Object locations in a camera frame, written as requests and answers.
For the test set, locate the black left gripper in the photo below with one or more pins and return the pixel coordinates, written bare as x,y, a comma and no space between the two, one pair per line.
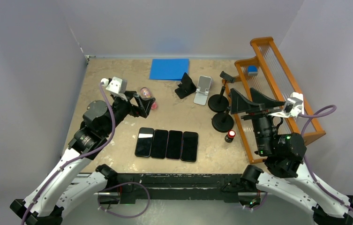
143,104

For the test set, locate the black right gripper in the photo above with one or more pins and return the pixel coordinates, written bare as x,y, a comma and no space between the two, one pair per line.
239,104

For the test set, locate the black round base phone stand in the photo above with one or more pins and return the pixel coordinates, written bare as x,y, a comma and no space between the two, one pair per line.
222,121

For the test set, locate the black phone white stripe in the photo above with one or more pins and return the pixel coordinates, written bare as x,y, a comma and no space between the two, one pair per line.
144,142

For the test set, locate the black phone purple edge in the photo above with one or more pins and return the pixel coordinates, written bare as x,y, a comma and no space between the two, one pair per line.
189,146

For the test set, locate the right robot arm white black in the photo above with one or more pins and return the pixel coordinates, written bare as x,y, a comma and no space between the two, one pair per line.
288,175

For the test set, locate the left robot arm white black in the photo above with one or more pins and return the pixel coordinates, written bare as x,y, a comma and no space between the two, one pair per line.
53,199

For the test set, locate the white silver phone stand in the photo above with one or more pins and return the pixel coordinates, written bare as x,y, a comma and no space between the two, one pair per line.
202,91

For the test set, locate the black folding phone stand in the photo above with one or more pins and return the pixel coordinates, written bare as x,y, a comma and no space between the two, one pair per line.
185,87

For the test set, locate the pink patterned bottle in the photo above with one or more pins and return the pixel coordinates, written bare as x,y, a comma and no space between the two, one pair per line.
146,93

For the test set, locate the blue sponge block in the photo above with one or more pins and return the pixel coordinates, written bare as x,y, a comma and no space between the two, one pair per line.
252,70

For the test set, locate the blue foam mat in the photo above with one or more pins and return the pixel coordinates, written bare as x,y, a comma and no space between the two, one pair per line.
168,69

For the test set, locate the red black emergency button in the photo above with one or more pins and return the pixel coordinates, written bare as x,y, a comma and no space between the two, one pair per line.
229,137

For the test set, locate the white clip on rack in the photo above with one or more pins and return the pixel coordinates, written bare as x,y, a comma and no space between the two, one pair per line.
297,95

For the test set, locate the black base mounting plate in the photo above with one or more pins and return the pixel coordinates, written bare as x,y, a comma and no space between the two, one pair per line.
229,188

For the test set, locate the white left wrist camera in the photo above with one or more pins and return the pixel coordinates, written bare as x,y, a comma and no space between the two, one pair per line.
116,86

